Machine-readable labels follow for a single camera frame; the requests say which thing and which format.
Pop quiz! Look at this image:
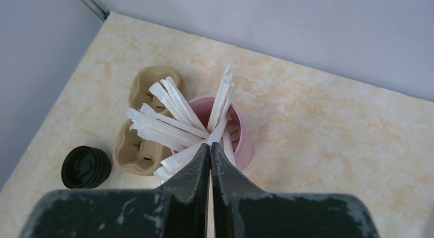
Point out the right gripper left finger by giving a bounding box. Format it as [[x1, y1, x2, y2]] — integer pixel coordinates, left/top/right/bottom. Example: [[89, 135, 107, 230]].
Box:
[[20, 143, 210, 237]]

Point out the stack of black lids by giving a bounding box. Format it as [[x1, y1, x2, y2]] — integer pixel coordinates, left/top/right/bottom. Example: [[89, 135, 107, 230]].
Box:
[[61, 146, 112, 189]]

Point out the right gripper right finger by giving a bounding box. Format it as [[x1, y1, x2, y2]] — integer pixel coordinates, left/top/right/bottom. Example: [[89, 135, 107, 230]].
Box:
[[210, 143, 379, 237]]

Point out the pink straw holder cup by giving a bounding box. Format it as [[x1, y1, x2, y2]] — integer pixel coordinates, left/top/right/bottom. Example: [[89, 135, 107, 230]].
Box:
[[188, 96, 254, 171]]

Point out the brown pulp cup carrier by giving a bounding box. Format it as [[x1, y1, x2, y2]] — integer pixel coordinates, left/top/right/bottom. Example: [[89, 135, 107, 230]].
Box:
[[113, 66, 184, 176]]

